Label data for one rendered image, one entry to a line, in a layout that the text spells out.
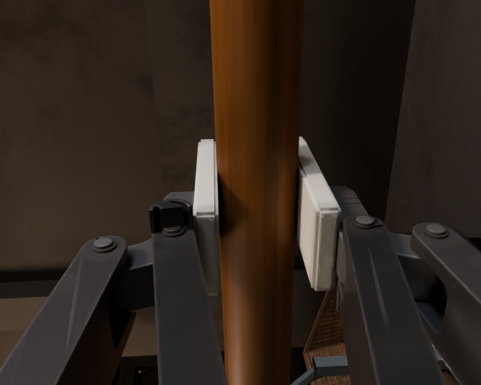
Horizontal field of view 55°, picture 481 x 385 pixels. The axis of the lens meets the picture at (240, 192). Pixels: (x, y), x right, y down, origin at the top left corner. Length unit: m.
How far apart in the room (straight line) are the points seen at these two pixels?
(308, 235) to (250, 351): 0.07
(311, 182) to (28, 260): 3.68
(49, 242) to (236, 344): 3.48
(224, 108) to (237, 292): 0.07
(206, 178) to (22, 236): 3.55
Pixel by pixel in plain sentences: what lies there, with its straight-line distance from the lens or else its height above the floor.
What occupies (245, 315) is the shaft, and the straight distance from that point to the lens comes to 0.19.
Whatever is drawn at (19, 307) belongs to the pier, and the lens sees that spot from 3.83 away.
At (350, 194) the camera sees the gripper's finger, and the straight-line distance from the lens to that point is 0.17.
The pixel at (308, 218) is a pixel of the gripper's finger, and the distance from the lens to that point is 0.15.
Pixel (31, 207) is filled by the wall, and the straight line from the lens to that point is 3.55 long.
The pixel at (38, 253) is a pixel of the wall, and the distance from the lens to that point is 3.75.
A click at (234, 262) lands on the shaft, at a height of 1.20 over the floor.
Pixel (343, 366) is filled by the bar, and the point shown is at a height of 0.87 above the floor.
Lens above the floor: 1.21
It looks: 2 degrees down
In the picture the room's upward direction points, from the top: 92 degrees counter-clockwise
